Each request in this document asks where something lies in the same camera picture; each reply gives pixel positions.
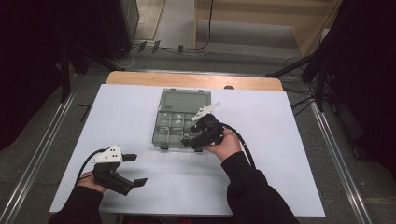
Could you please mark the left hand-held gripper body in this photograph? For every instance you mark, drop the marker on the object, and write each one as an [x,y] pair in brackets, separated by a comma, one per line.
[109,179]

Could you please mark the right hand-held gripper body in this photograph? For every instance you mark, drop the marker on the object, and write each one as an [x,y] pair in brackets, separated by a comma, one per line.
[207,130]

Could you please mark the silver hex nut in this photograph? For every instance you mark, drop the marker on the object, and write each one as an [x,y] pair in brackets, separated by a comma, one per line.
[186,136]

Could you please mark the clear plastic compartment box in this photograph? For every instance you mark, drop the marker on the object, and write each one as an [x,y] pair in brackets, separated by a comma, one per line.
[174,118]

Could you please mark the person's left hand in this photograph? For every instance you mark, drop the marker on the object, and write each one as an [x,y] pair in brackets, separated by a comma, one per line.
[88,183]

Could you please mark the person's right hand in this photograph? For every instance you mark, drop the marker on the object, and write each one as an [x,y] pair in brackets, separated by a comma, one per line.
[227,146]

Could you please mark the white table mat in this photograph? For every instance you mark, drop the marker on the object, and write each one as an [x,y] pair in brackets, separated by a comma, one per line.
[124,118]

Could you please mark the black metal stand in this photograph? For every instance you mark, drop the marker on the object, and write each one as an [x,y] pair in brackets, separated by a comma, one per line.
[320,84]
[64,74]

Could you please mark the black cabinet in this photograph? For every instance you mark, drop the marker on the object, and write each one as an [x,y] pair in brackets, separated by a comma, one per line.
[115,28]

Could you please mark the metal floor rail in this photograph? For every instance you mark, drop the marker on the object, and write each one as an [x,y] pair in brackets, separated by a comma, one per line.
[336,155]
[40,155]

